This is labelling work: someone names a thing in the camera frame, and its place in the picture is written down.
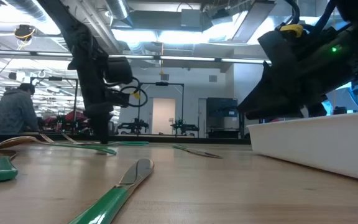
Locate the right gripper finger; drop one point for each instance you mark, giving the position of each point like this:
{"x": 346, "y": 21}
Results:
{"x": 278, "y": 107}
{"x": 256, "y": 90}

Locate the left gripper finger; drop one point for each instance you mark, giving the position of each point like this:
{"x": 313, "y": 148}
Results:
{"x": 102, "y": 132}

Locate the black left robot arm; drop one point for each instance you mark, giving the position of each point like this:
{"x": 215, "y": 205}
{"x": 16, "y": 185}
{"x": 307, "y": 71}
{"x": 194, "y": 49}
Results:
{"x": 89, "y": 68}

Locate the black background robot arm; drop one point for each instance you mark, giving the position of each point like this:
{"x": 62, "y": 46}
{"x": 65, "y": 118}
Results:
{"x": 185, "y": 127}
{"x": 135, "y": 126}

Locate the red background object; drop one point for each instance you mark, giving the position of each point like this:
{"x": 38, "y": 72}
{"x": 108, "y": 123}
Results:
{"x": 70, "y": 115}

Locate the gold cutlery piece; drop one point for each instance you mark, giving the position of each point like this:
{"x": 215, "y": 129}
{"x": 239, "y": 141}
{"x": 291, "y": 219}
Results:
{"x": 68, "y": 138}
{"x": 47, "y": 138}

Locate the white angled panel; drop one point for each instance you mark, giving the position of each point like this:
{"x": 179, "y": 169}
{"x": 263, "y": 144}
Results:
{"x": 343, "y": 98}

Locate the black cabinet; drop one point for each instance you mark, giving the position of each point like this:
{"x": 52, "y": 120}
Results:
{"x": 222, "y": 109}

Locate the black desk object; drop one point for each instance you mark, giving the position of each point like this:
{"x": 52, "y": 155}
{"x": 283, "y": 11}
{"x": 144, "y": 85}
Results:
{"x": 340, "y": 111}

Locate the white cutlery tray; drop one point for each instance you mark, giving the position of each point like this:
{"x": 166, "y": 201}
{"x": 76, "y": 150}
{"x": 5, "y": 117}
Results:
{"x": 322, "y": 143}

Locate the pale door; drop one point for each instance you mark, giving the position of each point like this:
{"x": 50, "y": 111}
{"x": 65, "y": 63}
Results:
{"x": 163, "y": 118}

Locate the long ceiling light strip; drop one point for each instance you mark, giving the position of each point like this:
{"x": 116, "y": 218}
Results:
{"x": 185, "y": 58}

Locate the person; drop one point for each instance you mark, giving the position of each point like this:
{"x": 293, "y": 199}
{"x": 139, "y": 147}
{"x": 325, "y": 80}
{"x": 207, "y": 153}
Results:
{"x": 14, "y": 109}

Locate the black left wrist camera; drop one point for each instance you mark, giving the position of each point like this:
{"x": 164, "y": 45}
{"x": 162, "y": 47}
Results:
{"x": 117, "y": 99}

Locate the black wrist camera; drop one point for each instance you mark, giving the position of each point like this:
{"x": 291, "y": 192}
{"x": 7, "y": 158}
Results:
{"x": 273, "y": 46}
{"x": 117, "y": 99}

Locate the grey wall vent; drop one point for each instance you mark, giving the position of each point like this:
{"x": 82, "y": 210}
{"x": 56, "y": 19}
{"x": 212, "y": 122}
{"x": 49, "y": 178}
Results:
{"x": 213, "y": 78}
{"x": 164, "y": 77}

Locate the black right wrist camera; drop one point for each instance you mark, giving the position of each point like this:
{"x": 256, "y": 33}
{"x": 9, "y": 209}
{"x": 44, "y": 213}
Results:
{"x": 273, "y": 46}

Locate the grey ceiling duct box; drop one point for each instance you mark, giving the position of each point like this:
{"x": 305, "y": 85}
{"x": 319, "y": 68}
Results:
{"x": 194, "y": 20}

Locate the silver round air duct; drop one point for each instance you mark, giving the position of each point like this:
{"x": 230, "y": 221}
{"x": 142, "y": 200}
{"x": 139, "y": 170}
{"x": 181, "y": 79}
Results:
{"x": 118, "y": 7}

